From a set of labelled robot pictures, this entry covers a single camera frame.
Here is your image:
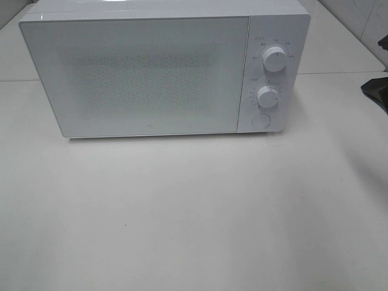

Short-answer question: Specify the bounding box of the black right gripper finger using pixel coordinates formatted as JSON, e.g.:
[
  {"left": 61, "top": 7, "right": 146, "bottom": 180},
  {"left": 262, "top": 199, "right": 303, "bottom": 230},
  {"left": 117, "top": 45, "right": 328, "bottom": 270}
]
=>
[{"left": 361, "top": 77, "right": 388, "bottom": 113}]

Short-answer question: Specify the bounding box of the round white door-release button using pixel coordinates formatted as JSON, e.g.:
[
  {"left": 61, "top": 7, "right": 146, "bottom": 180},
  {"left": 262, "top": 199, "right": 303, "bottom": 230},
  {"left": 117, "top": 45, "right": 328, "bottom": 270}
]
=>
[{"left": 252, "top": 114, "right": 271, "bottom": 129}]

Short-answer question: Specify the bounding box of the white microwave door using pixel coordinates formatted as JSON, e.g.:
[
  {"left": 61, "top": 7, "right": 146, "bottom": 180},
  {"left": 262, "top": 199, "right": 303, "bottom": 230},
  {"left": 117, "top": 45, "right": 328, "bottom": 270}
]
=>
[{"left": 20, "top": 17, "right": 249, "bottom": 138}]

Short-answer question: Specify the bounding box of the white microwave knob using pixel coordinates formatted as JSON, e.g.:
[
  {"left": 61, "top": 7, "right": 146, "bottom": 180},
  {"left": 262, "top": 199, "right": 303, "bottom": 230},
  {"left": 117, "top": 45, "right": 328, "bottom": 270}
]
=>
[
  {"left": 263, "top": 45, "right": 288, "bottom": 73},
  {"left": 256, "top": 85, "right": 279, "bottom": 109}
]

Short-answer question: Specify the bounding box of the white microwave oven body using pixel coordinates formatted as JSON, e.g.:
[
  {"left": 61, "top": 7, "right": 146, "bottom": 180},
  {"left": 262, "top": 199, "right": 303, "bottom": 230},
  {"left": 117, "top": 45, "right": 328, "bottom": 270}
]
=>
[{"left": 19, "top": 1, "right": 310, "bottom": 133}]

